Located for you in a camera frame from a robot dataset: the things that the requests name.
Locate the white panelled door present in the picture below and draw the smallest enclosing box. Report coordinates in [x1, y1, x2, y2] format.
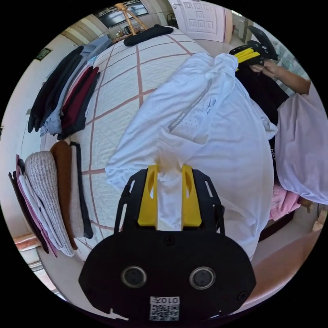
[168, 0, 227, 43]

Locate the white short sleeve shirt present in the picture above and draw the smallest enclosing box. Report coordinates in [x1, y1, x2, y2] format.
[105, 52, 279, 262]

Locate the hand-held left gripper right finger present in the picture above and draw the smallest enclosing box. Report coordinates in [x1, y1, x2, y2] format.
[181, 165, 202, 228]

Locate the person's right hand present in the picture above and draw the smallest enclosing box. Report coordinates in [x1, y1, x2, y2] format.
[249, 60, 283, 79]

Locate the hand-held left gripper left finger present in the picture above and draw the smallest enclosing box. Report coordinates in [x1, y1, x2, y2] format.
[137, 165, 159, 227]

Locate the window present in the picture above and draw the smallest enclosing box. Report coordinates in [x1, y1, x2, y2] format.
[97, 2, 150, 29]

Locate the pile of knit clothes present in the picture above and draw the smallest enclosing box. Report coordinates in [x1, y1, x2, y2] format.
[8, 140, 94, 258]

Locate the person's right forearm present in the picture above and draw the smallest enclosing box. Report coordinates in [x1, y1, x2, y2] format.
[275, 67, 312, 96]

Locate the pile of black and pink clothes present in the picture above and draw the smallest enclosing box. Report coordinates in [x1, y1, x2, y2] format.
[235, 63, 303, 222]

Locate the pile of dark clothes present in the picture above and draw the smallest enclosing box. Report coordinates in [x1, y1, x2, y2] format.
[27, 38, 114, 141]

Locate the bed with checked white quilt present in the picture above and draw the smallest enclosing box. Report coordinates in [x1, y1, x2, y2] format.
[38, 25, 278, 270]

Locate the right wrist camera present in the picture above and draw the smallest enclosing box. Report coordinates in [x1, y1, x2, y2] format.
[248, 25, 279, 61]

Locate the black folded garment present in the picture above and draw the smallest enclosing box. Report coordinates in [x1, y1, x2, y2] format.
[123, 24, 175, 47]

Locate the wooden stand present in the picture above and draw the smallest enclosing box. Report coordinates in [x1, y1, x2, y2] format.
[114, 3, 148, 36]

